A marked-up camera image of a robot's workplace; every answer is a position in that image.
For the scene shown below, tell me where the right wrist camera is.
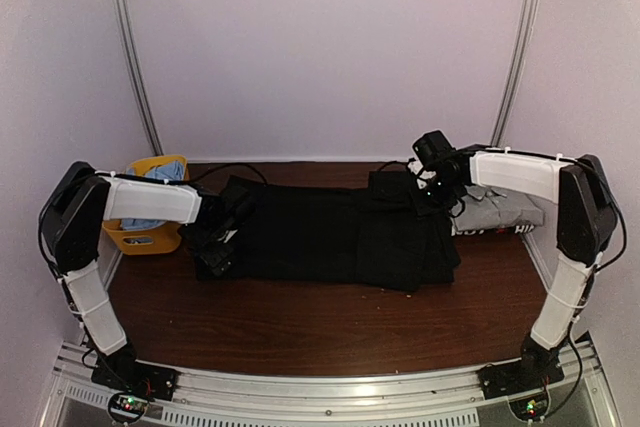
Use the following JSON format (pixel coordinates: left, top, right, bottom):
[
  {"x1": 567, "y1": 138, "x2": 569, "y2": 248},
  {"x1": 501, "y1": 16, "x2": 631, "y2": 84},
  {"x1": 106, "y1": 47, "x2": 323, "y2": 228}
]
[{"x1": 412, "y1": 130, "x2": 456, "y2": 171}]

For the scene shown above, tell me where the light blue shirt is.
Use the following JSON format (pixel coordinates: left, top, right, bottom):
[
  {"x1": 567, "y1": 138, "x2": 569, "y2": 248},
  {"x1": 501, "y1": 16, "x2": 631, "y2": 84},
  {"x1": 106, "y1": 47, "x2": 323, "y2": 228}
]
[{"x1": 120, "y1": 160, "x2": 186, "y2": 231}]

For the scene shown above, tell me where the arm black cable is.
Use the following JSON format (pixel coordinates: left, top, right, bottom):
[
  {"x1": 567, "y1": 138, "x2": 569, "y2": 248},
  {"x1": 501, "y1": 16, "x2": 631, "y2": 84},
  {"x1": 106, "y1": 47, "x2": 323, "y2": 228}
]
[
  {"x1": 189, "y1": 161, "x2": 269, "y2": 186},
  {"x1": 377, "y1": 159, "x2": 466, "y2": 211}
]

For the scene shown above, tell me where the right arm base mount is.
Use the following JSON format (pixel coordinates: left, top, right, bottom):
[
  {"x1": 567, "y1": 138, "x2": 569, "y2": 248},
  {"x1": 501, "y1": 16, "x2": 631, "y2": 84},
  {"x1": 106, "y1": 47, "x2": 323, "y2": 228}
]
[{"x1": 477, "y1": 337, "x2": 564, "y2": 422}]

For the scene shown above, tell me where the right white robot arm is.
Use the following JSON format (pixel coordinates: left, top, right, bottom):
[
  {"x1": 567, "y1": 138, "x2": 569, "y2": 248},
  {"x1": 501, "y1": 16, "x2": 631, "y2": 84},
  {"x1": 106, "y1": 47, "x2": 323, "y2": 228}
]
[{"x1": 410, "y1": 131, "x2": 622, "y2": 351}]

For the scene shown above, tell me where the left aluminium frame post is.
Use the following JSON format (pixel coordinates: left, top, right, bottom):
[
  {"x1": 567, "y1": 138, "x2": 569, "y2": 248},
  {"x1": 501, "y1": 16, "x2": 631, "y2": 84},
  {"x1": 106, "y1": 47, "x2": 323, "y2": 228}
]
[{"x1": 113, "y1": 0, "x2": 164, "y2": 156}]

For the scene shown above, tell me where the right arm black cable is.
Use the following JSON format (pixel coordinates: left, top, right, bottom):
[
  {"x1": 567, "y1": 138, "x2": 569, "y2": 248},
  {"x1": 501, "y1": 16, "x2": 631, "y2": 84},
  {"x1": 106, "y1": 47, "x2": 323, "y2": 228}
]
[{"x1": 377, "y1": 159, "x2": 466, "y2": 211}]

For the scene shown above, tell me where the black long sleeve shirt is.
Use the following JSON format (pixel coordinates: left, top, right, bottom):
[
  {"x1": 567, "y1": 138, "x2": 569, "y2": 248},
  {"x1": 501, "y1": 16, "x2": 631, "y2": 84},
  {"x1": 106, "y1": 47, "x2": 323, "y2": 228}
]
[{"x1": 193, "y1": 169, "x2": 462, "y2": 294}]

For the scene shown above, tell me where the aluminium frame post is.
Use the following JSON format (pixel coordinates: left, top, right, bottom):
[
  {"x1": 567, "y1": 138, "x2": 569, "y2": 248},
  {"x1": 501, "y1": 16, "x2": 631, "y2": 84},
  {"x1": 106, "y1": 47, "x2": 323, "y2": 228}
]
[
  {"x1": 490, "y1": 0, "x2": 540, "y2": 146},
  {"x1": 113, "y1": 0, "x2": 164, "y2": 156}
]

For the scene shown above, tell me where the front aluminium rail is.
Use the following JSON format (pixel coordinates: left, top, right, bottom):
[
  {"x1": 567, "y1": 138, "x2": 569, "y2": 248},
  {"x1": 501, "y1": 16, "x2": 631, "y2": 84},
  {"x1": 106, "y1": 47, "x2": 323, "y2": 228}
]
[{"x1": 49, "y1": 339, "x2": 626, "y2": 427}]

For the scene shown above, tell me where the grey shirt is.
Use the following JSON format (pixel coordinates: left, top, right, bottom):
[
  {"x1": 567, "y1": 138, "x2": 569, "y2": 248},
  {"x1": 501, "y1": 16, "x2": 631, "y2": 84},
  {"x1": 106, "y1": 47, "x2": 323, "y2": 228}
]
[{"x1": 451, "y1": 186, "x2": 545, "y2": 235}]

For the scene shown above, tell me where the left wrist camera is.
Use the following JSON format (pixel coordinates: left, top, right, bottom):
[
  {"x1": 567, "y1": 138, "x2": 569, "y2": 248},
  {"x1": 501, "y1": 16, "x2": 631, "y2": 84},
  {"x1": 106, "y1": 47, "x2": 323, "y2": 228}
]
[{"x1": 211, "y1": 185, "x2": 256, "y2": 243}]

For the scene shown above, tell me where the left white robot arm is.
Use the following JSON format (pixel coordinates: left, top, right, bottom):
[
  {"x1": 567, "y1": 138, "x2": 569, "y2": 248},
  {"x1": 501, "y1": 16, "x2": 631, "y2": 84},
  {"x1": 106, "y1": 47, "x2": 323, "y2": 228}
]
[{"x1": 38, "y1": 161, "x2": 237, "y2": 391}]

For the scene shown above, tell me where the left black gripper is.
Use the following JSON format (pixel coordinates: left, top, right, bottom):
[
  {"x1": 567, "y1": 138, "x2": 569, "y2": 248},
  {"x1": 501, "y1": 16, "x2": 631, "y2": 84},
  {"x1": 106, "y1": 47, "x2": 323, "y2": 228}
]
[{"x1": 177, "y1": 222, "x2": 237, "y2": 276}]

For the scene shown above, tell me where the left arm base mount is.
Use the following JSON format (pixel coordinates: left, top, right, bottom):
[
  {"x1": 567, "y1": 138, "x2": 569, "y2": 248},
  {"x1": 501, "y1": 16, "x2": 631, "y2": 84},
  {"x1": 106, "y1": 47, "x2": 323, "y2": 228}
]
[{"x1": 81, "y1": 342, "x2": 178, "y2": 426}]

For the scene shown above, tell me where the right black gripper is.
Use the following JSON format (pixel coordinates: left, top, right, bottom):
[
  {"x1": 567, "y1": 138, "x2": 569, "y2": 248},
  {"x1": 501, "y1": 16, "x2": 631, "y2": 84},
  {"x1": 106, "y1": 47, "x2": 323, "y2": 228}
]
[{"x1": 408, "y1": 173, "x2": 462, "y2": 220}]

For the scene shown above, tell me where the black printed folded shirt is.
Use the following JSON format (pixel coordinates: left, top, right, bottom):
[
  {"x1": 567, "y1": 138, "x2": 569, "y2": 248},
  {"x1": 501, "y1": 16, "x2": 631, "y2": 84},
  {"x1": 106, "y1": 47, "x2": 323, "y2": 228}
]
[{"x1": 451, "y1": 224, "x2": 537, "y2": 237}]

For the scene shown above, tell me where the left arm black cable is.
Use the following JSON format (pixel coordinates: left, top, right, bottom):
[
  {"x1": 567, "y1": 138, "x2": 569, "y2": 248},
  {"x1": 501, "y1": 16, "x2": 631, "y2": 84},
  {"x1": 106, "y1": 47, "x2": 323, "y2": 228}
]
[{"x1": 189, "y1": 161, "x2": 269, "y2": 186}]

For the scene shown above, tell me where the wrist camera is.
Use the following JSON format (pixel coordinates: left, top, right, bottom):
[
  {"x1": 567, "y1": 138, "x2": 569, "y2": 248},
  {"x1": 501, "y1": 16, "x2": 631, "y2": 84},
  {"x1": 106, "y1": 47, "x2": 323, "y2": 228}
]
[
  {"x1": 211, "y1": 185, "x2": 256, "y2": 243},
  {"x1": 412, "y1": 130, "x2": 456, "y2": 171}
]

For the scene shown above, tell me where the right aluminium frame post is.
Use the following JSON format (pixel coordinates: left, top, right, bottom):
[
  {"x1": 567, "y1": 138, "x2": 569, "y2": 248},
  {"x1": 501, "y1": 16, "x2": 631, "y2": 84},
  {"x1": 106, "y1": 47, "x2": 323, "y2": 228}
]
[{"x1": 490, "y1": 0, "x2": 540, "y2": 146}]

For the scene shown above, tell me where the yellow plastic basket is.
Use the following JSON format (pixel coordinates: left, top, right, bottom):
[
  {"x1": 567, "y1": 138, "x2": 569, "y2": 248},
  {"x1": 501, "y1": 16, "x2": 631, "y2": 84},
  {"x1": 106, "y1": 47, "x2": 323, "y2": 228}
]
[{"x1": 102, "y1": 155, "x2": 189, "y2": 256}]

